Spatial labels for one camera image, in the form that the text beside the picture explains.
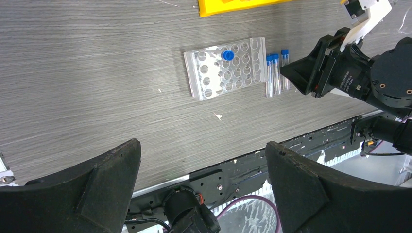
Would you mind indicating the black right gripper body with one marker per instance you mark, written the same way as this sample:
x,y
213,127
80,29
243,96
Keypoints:
x,y
327,68

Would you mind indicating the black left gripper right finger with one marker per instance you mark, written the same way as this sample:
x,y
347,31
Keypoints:
x,y
314,198

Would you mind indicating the clear acrylic tube rack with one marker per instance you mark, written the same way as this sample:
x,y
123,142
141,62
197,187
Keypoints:
x,y
210,76

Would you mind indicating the clear glass beaker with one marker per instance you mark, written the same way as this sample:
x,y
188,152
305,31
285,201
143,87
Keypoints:
x,y
406,23

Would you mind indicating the yellow test tube rack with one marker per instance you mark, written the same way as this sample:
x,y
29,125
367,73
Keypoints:
x,y
213,7

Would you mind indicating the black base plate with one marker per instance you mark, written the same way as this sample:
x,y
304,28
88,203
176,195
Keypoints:
x,y
248,174

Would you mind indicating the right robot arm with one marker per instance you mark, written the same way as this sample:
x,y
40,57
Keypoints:
x,y
383,81

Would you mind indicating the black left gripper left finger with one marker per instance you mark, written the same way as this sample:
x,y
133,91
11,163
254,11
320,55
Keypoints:
x,y
90,197

